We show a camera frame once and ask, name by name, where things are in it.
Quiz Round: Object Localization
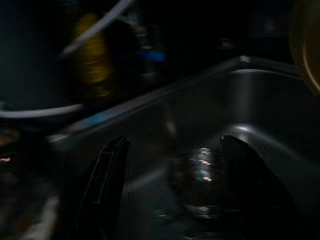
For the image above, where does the steel faucet with blue valve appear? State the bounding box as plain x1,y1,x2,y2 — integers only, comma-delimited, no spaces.
134,22,168,80

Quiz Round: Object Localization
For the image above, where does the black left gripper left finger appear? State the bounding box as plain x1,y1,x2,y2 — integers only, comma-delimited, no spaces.
67,135,130,240

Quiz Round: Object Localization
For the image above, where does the yellow oil bottle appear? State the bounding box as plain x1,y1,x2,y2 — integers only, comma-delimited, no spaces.
71,12,115,100

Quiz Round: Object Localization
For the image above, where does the white hose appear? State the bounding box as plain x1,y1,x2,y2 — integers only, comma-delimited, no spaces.
0,0,126,120

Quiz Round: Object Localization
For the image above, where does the small steel pot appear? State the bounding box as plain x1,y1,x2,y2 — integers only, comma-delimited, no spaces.
168,143,241,222

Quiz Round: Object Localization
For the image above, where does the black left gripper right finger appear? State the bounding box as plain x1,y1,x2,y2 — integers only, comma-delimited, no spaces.
222,135,301,240

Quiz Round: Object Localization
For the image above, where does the grey cylindrical water filter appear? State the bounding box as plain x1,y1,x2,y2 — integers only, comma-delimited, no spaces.
0,0,66,112

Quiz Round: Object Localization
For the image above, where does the stainless steel sink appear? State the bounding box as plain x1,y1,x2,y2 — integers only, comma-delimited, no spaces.
48,56,320,240

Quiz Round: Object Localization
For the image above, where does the yellow plate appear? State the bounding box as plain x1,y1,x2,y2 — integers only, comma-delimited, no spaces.
288,0,320,96

